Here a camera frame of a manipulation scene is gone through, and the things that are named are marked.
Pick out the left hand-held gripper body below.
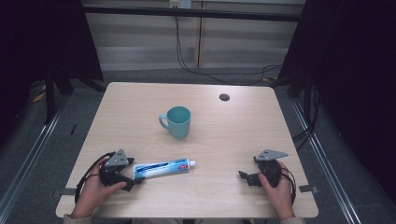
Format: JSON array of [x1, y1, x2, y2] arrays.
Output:
[[99, 148, 130, 188]]

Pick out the metal floor rail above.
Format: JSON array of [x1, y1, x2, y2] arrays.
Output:
[[290, 98, 362, 224], [0, 92, 69, 217]]

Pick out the black wall cable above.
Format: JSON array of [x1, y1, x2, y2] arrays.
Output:
[[174, 14, 283, 87]]

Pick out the person's left hand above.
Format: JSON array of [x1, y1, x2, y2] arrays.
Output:
[[70, 157, 128, 219]]

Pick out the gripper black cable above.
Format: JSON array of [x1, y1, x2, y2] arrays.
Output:
[[279, 165, 297, 206], [74, 151, 117, 205]]

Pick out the black stand legs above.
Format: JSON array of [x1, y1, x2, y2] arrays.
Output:
[[44, 69, 107, 125]]

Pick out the white wall outlet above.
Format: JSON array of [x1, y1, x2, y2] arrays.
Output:
[[169, 0, 192, 9]]

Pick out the black horizontal bar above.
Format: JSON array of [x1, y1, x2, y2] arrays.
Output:
[[81, 5, 305, 23]]

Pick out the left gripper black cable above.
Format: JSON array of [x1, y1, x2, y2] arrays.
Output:
[[74, 151, 117, 205]]

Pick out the yellow floor tape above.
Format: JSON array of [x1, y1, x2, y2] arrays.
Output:
[[32, 91, 47, 104]]

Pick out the black curtain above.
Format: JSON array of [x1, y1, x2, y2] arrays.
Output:
[[0, 0, 105, 148], [276, 0, 396, 204]]

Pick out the grey tape strip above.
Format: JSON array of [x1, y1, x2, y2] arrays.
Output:
[[60, 187, 78, 197], [298, 184, 319, 194]]

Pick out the blue and white toothpaste tube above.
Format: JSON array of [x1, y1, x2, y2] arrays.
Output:
[[133, 158, 197, 180]]

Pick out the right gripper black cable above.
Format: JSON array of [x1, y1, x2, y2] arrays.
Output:
[[279, 165, 297, 206]]

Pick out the teal mug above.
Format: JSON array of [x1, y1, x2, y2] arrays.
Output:
[[158, 105, 192, 139]]

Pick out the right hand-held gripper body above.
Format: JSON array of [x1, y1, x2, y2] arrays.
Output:
[[253, 149, 290, 189]]

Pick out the person's right hand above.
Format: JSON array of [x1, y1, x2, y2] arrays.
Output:
[[258, 161, 296, 220]]

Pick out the black floor cables bundle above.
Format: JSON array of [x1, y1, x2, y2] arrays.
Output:
[[292, 86, 322, 153]]

